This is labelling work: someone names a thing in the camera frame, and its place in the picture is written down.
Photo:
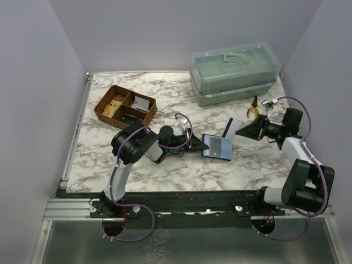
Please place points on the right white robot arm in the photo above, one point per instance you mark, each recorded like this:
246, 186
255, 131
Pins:
309, 182

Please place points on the aluminium frame rail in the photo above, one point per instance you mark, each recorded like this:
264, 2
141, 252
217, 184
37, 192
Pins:
68, 164

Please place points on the green plastic storage box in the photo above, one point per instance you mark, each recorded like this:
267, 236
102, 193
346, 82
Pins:
233, 73

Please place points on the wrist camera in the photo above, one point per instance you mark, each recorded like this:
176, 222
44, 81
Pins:
269, 106
182, 122

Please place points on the yellow handled pliers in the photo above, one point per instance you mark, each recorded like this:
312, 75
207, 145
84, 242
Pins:
253, 107

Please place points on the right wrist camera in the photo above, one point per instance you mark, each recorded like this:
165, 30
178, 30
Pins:
269, 106

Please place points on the brown woven divided basket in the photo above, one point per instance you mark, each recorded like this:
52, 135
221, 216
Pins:
126, 97

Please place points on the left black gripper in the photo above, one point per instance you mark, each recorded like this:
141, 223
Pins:
194, 144

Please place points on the black metal base rail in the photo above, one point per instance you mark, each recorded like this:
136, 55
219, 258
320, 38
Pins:
177, 210

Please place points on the black leather card holder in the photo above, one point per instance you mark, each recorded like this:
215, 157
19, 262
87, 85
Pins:
218, 147

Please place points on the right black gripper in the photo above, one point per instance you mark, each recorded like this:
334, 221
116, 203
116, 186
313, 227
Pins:
257, 130

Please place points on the black item in basket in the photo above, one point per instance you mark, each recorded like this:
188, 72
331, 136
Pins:
128, 120

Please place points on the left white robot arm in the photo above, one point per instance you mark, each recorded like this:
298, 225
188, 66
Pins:
136, 141

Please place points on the gold cards in basket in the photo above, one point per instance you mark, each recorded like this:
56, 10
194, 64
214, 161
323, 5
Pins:
111, 108

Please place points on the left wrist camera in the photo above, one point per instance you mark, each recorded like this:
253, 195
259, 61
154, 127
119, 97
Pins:
182, 122

